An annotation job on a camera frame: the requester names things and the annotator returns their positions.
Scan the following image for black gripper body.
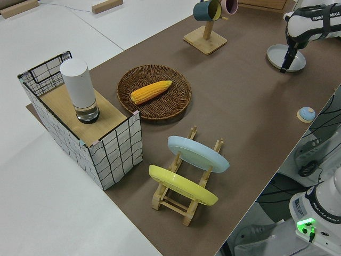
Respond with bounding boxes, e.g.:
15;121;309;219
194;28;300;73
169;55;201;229
285;25;310;51

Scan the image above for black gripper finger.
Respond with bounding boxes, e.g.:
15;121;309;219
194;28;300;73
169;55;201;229
279;44;298;75

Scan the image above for gray plate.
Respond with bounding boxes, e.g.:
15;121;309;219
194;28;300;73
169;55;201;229
266;44;307;75

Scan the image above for light blue plate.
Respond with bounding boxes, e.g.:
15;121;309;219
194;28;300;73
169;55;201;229
167;135;230;174

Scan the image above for yellow plate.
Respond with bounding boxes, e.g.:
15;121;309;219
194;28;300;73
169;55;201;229
148;164;220;207

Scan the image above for wooden plate rack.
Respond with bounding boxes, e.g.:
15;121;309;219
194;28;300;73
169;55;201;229
151;124;224;227

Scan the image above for blue service bell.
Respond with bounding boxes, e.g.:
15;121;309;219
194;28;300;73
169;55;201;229
296;106;316;124

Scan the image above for pink mug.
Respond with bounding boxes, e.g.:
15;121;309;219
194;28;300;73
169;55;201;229
222;0;239;14

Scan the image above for wooden mug tree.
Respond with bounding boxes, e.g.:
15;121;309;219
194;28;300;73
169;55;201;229
183;16;229;56

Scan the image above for brown table mat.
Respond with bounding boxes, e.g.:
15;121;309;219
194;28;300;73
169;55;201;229
26;0;341;256

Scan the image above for white power strip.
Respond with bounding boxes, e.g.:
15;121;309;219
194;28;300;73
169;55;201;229
294;138;324;167

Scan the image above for dark blue mug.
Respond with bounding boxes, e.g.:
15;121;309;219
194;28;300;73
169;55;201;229
193;0;223;22

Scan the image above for black power adapter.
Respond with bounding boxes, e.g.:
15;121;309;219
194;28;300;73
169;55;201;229
298;161;319;177

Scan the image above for brown wicker basket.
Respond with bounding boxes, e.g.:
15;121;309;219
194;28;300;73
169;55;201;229
117;64;192;124

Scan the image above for yellow corn cob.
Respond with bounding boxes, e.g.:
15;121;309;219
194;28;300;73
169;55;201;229
130;79;173;105

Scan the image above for short wooden block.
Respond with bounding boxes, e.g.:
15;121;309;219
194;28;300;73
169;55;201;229
91;0;124;14

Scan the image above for white cylinder bottle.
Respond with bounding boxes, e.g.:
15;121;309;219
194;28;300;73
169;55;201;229
60;59;101;124

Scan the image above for long wooden block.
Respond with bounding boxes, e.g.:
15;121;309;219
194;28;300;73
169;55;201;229
0;0;38;19

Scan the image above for black base cable green plug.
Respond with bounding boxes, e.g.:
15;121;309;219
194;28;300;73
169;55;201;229
306;226;318;244

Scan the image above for wire grid box wooden shelf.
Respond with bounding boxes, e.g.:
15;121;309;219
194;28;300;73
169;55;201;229
17;50;143;191

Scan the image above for thin gray cable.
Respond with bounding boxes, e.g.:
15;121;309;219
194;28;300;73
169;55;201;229
37;0;93;13

